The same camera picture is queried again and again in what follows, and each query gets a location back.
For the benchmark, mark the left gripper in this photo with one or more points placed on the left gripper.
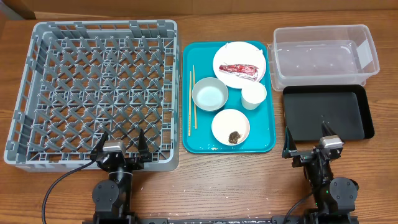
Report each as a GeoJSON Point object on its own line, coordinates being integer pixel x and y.
{"type": "Point", "coordinates": [121, 159]}

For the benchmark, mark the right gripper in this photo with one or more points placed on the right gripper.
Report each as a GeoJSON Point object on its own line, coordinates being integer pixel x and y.
{"type": "Point", "coordinates": [301, 157]}

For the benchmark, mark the white paper cup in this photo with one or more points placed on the white paper cup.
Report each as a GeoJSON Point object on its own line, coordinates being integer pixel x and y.
{"type": "Point", "coordinates": [252, 95]}

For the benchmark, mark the brown food scrap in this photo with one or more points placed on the brown food scrap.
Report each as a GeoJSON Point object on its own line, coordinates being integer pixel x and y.
{"type": "Point", "coordinates": [235, 138]}

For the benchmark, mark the small pink bowl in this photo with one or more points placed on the small pink bowl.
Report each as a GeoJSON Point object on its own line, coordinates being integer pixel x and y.
{"type": "Point", "coordinates": [228, 121]}

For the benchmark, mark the red snack wrapper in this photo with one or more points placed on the red snack wrapper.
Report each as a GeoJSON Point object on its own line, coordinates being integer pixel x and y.
{"type": "Point", "coordinates": [246, 71]}

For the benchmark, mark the grey round bowl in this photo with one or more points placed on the grey round bowl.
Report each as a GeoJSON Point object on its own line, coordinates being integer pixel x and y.
{"type": "Point", "coordinates": [211, 94]}

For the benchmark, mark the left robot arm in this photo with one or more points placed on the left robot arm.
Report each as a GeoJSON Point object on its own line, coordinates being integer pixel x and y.
{"type": "Point", "coordinates": [112, 197]}

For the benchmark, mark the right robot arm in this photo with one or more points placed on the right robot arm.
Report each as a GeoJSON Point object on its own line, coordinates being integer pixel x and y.
{"type": "Point", "coordinates": [334, 196]}

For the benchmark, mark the black plastic tray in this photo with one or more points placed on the black plastic tray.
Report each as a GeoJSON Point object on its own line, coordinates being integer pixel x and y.
{"type": "Point", "coordinates": [344, 108]}

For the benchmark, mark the left wooden chopstick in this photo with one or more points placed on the left wooden chopstick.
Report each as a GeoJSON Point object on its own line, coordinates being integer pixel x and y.
{"type": "Point", "coordinates": [190, 104]}

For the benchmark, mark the wooden chopstick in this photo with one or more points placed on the wooden chopstick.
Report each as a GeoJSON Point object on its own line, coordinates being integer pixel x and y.
{"type": "Point", "coordinates": [193, 97]}
{"type": "Point", "coordinates": [190, 104]}

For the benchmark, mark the clear plastic bin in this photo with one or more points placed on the clear plastic bin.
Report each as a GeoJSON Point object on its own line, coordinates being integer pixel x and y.
{"type": "Point", "coordinates": [322, 55]}

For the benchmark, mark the grey plastic dish rack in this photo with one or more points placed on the grey plastic dish rack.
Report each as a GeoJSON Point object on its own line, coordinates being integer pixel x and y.
{"type": "Point", "coordinates": [83, 79]}

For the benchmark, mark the teal plastic serving tray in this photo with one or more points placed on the teal plastic serving tray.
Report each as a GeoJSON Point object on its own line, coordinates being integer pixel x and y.
{"type": "Point", "coordinates": [200, 140]}

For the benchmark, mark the large white round plate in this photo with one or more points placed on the large white round plate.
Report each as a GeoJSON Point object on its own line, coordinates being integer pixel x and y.
{"type": "Point", "coordinates": [242, 53]}

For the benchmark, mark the right wooden chopstick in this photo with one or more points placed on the right wooden chopstick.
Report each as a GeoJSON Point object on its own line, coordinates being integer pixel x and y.
{"type": "Point", "coordinates": [193, 97]}

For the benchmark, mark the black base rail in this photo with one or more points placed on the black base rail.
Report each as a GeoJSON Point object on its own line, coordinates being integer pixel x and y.
{"type": "Point", "coordinates": [217, 221]}

